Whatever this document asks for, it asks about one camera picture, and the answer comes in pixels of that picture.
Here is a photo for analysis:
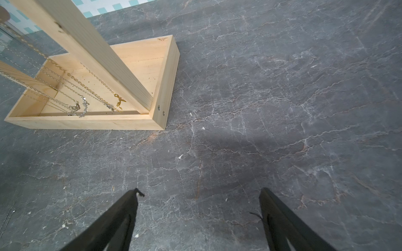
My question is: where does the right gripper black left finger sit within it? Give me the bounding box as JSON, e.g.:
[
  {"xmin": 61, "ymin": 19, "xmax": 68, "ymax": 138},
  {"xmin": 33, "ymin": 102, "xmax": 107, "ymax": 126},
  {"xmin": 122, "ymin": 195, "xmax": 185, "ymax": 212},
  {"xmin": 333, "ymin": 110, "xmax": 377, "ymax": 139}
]
[{"xmin": 62, "ymin": 188, "xmax": 145, "ymax": 251}]

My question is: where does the wooden jewelry display stand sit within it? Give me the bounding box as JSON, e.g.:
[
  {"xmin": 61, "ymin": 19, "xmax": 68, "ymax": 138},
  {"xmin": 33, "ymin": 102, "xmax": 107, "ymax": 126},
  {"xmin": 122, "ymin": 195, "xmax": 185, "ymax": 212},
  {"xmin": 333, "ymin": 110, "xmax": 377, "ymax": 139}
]
[{"xmin": 1, "ymin": 1, "xmax": 180, "ymax": 131}]

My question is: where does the gold chain necklace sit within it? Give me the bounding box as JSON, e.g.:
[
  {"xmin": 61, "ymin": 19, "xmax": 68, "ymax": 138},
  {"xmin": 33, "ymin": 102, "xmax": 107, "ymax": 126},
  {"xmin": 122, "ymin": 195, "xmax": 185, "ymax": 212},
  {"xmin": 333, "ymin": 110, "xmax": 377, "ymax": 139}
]
[{"xmin": 78, "ymin": 61, "xmax": 127, "ymax": 111}]

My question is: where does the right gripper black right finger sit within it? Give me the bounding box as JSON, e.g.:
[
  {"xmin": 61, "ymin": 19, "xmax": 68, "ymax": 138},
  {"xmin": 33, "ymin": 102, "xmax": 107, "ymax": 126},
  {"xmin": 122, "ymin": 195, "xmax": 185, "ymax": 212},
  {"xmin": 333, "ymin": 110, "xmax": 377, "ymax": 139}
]
[{"xmin": 254, "ymin": 187, "xmax": 335, "ymax": 251}]

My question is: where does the silver chain necklace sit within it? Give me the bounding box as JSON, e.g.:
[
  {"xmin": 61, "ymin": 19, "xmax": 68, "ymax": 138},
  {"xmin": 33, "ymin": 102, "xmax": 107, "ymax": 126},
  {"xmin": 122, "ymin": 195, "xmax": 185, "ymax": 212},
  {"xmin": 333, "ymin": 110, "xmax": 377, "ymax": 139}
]
[{"xmin": 0, "ymin": 24, "xmax": 90, "ymax": 118}]

